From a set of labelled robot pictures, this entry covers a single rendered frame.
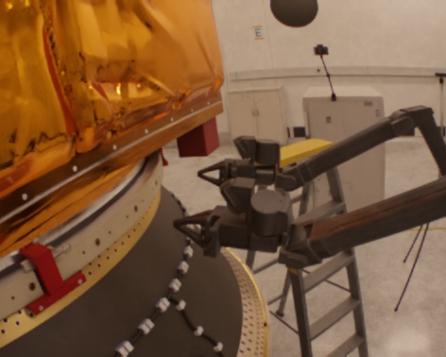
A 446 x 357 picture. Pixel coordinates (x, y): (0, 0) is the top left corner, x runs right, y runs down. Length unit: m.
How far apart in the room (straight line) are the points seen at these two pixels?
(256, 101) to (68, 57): 6.80
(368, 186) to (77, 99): 3.61
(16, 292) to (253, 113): 7.09
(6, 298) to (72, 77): 0.44
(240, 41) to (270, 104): 1.69
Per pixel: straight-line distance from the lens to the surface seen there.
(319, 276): 1.78
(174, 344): 0.80
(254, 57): 7.91
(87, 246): 0.64
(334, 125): 3.80
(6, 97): 0.59
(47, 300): 0.59
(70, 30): 0.73
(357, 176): 3.97
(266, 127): 7.45
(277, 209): 0.59
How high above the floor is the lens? 1.97
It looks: 19 degrees down
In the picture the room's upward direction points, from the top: 8 degrees counter-clockwise
